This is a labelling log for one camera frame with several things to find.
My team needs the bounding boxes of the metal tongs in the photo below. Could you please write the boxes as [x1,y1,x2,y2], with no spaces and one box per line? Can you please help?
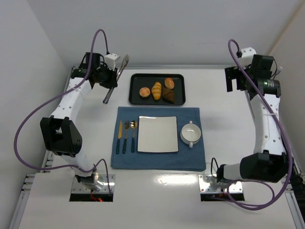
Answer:
[103,54,130,104]

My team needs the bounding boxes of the round orange bun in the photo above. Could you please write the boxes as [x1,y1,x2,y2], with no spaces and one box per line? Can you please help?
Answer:
[139,87,151,98]

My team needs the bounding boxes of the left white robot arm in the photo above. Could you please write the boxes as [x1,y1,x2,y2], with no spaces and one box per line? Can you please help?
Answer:
[40,52,119,191]

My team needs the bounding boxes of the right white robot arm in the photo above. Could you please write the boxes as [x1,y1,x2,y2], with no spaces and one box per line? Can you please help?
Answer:
[216,51,289,183]

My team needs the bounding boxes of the yellow striped bread loaf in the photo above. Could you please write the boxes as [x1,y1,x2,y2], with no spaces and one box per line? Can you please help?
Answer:
[151,82,162,101]

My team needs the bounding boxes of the black rectangular tray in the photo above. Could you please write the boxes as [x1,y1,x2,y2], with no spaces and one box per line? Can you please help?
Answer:
[129,73,186,106]

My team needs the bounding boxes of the round bun top right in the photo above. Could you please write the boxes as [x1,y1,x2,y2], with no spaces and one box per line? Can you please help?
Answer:
[164,77,175,90]

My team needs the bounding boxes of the brown chocolate croissant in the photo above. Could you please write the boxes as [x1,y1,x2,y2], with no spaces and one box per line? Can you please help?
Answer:
[162,87,175,104]

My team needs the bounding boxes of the white square plate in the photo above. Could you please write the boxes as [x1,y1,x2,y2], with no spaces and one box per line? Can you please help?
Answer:
[137,116,178,153]

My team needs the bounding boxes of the blue cloth placemat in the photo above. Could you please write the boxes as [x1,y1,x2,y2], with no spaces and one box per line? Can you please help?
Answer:
[111,107,206,172]

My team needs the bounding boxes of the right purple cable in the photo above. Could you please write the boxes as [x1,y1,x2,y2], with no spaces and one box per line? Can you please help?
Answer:
[225,39,293,210]

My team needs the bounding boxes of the purple cable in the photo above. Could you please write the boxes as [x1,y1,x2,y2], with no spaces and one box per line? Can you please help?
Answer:
[225,39,293,210]
[13,29,112,195]

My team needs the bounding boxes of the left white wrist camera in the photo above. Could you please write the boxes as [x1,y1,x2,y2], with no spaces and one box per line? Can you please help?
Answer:
[104,53,120,71]

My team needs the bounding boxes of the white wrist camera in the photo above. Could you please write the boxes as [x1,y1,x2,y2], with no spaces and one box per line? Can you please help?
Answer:
[104,53,120,71]
[239,47,257,66]

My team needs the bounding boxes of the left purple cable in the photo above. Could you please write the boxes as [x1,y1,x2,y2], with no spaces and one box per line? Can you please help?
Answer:
[13,29,112,195]

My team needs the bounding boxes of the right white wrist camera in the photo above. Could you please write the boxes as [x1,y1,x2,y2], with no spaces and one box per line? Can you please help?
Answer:
[239,47,257,66]

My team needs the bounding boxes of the black usb cable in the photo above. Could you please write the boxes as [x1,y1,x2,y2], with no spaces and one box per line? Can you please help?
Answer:
[270,58,284,79]

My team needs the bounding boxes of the gold fork green handle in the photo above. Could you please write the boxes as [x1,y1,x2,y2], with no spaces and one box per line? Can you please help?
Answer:
[122,120,130,154]

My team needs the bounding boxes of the gold knife green handle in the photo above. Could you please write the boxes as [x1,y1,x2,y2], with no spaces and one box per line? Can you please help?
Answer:
[116,121,122,154]

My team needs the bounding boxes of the gold spoon green handle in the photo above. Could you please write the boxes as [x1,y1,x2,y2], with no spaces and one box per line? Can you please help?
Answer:
[130,120,138,153]

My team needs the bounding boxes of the white two-handled soup bowl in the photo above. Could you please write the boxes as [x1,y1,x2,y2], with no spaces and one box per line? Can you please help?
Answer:
[180,121,202,148]

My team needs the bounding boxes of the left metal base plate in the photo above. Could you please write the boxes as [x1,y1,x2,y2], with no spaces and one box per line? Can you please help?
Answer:
[71,174,115,194]

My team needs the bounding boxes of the metal base plate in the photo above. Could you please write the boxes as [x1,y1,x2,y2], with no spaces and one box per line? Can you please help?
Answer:
[71,174,115,194]
[198,174,243,194]

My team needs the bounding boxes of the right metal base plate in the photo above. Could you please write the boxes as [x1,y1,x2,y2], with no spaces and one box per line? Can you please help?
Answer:
[198,174,243,194]

